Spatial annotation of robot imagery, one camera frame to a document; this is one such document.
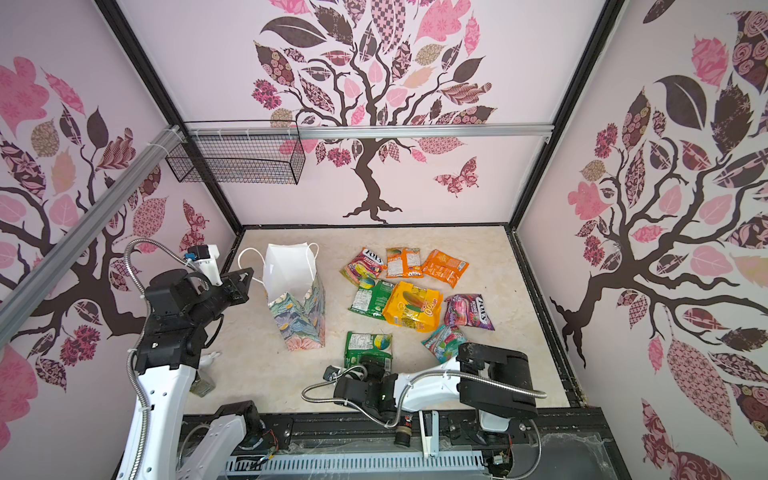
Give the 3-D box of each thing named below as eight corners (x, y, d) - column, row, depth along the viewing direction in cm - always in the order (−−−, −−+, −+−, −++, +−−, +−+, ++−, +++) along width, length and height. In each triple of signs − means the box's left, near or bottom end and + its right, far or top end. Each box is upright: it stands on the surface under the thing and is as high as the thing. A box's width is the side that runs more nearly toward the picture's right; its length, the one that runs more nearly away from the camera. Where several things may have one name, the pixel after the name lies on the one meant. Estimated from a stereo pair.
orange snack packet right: (420, 272, 108) (421, 267, 106) (433, 253, 114) (434, 248, 112) (456, 288, 104) (457, 284, 101) (467, 267, 110) (469, 263, 107)
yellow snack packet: (383, 321, 95) (382, 313, 90) (394, 288, 103) (394, 279, 98) (436, 336, 91) (438, 328, 87) (444, 301, 100) (446, 292, 95)
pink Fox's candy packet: (445, 329, 93) (447, 325, 90) (441, 299, 100) (443, 294, 98) (490, 329, 93) (493, 325, 90) (483, 299, 100) (486, 294, 97)
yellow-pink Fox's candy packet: (341, 274, 108) (340, 267, 104) (365, 253, 114) (364, 246, 111) (364, 290, 103) (363, 284, 100) (387, 267, 110) (387, 260, 107)
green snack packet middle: (350, 312, 97) (348, 307, 94) (362, 281, 105) (361, 276, 102) (383, 320, 95) (383, 315, 92) (393, 288, 103) (393, 283, 100)
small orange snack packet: (386, 280, 106) (386, 274, 103) (386, 253, 114) (386, 247, 112) (422, 280, 106) (423, 274, 103) (420, 253, 114) (421, 247, 112)
